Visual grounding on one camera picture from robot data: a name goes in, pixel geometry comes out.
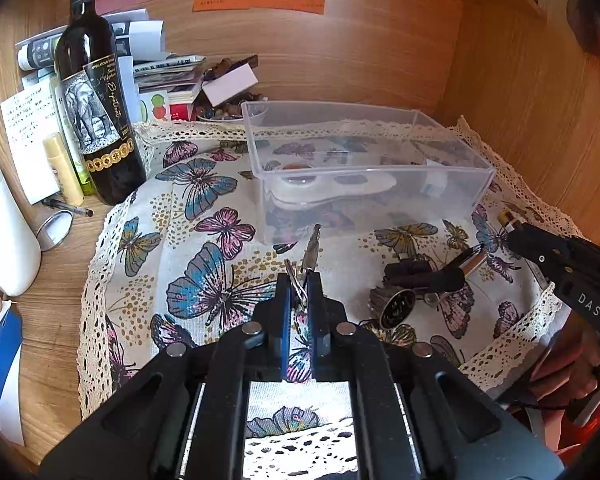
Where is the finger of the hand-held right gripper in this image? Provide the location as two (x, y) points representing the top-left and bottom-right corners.
(506, 223), (581, 276)

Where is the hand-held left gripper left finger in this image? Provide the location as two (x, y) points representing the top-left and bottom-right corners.
(40, 273), (293, 480)

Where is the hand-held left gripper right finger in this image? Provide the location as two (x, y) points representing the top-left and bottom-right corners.
(307, 273), (566, 480)

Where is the small gold-tipped cylinder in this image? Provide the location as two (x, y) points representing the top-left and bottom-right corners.
(497, 210), (523, 233)

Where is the clear plastic box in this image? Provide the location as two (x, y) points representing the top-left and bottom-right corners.
(241, 100), (496, 244)

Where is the person's right hand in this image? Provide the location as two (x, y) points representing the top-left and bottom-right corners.
(529, 312), (600, 408)

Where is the small round metal cup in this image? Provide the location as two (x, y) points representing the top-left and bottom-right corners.
(369, 285), (417, 330)

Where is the butterfly print lace cloth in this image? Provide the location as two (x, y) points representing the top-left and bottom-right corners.
(77, 115), (586, 478)

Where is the white oval plastic device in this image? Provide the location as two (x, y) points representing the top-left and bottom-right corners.
(270, 162), (397, 209)

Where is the pile of brown beads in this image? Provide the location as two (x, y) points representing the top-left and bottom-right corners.
(195, 92), (271, 123)

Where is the black pen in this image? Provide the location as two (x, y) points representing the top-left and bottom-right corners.
(42, 197), (94, 218)

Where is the small round metal mirror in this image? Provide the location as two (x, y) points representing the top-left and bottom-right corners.
(35, 212), (74, 251)

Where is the white rectangular block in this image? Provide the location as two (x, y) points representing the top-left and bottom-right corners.
(202, 64), (259, 107)

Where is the red and green sticker card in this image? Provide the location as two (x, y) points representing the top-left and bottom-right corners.
(139, 87), (203, 123)

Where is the pale yellow tube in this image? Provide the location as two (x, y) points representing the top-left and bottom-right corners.
(43, 132), (86, 207)

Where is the blue and white packet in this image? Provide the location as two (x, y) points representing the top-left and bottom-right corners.
(0, 300), (27, 447)

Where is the dark wine bottle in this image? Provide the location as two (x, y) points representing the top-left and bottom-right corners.
(54, 0), (147, 206)

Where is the white plastic bottle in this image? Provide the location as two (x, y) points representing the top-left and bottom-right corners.
(0, 141), (42, 297)

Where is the stack of papers and booklets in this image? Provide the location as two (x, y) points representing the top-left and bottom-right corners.
(15, 7), (206, 106)

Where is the white handwritten paper sheet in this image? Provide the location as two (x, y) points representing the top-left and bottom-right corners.
(0, 77), (63, 206)

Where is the black handled metal tool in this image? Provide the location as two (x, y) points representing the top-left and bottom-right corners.
(383, 242), (487, 295)

